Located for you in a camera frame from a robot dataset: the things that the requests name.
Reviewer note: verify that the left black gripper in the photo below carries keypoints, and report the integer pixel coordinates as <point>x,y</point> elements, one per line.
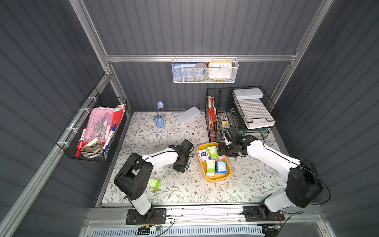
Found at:
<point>182,163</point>

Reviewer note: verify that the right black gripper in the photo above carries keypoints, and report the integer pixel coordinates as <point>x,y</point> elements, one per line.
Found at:
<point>226,149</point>

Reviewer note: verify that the green white tissue pack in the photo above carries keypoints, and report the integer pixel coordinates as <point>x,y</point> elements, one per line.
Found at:
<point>213,152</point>

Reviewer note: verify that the green tissue pack front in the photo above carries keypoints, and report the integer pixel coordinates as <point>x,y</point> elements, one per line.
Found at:
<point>154,183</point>

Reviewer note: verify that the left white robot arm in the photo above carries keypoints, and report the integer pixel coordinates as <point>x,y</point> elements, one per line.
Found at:
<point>133,177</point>

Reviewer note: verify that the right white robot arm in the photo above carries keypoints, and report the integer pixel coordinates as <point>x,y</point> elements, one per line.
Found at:
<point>303,184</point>

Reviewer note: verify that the yellow plastic storage box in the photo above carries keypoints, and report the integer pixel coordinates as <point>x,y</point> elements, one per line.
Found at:
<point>217,177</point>

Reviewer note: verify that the white box on organizer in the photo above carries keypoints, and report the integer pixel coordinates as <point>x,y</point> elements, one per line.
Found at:
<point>248,93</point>

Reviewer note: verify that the blue box in basket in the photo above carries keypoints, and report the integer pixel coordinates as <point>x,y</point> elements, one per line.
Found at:
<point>182,72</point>

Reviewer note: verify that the checkered notebook stack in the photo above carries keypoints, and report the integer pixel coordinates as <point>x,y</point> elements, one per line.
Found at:
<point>254,113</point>

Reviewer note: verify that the blue flower desk lamp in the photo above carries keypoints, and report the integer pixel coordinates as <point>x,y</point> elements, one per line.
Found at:
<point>159,119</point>

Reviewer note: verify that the white rectangular plastic case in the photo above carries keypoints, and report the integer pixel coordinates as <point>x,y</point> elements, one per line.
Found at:
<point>188,115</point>

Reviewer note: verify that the floral table mat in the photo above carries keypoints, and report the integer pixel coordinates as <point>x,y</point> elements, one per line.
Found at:
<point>251,180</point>

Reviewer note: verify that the yellow alarm clock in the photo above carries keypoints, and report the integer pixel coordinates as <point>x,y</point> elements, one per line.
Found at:
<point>220,70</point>

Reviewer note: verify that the blue white marker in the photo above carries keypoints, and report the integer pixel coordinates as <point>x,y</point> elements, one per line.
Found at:
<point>109,137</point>

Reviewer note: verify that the tape roll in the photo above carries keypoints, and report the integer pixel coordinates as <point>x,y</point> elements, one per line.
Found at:
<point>200,72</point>

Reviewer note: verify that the pink pencil case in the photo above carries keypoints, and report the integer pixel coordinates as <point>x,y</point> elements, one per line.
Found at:
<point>99,124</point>

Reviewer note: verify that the beige stapler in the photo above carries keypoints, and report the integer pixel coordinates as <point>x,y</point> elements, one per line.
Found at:
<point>93,146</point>

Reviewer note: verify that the red white marker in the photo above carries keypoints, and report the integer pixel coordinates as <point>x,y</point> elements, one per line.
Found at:
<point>80,144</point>

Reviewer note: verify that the black wire desk organizer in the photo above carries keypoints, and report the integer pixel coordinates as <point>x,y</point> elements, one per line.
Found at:
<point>228,114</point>

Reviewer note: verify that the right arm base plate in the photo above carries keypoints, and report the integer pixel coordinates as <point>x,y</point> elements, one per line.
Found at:
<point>258,213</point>

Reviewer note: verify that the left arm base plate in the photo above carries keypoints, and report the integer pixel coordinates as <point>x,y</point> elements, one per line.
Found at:
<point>153,216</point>

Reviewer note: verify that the white wire wall basket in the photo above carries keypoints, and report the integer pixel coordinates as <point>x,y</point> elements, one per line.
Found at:
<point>206,61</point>

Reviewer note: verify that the black wire side basket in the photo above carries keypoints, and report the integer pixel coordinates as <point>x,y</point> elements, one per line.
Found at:
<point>69,142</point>

